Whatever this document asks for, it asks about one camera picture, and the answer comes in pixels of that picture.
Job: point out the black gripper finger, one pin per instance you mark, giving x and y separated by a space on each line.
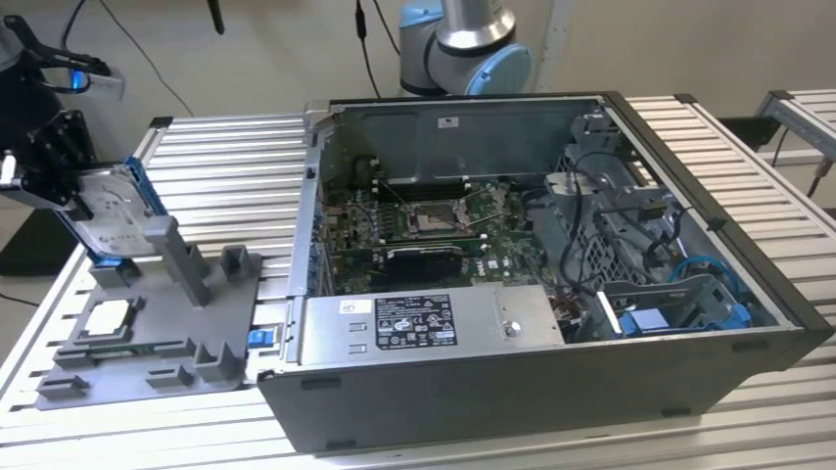
75 208

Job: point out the hard disk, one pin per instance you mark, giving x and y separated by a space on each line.
114 215

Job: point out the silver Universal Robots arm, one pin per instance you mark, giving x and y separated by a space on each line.
458 49

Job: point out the grey disk bay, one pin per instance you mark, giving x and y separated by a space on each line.
621 245

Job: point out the black stand with base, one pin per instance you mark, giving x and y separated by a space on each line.
26 249

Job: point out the silver CPU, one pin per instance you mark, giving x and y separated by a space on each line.
111 318

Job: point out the grey parts rack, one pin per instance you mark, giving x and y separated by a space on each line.
163 313

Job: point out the green RAM stick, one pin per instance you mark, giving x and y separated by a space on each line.
147 350

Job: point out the black antenna rod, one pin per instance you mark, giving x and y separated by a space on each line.
217 17

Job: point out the blue case latch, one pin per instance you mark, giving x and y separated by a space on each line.
262 338

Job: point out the thin locking lever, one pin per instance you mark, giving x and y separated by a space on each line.
399 193

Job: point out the black RAM slot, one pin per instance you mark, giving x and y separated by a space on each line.
422 185

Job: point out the black graphics card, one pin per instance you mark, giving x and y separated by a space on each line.
422 264

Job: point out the CPU socket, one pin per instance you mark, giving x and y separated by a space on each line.
430 220

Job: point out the silver power supply unit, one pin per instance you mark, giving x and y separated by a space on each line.
470 318

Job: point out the green motherboard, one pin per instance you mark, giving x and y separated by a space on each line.
510 254

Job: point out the open black PC case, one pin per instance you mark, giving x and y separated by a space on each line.
497 401

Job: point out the blue carrier in bay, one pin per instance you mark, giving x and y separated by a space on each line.
643 323

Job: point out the black box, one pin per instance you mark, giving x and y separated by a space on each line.
751 132

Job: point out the metal slat side table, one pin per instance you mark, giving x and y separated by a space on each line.
803 110

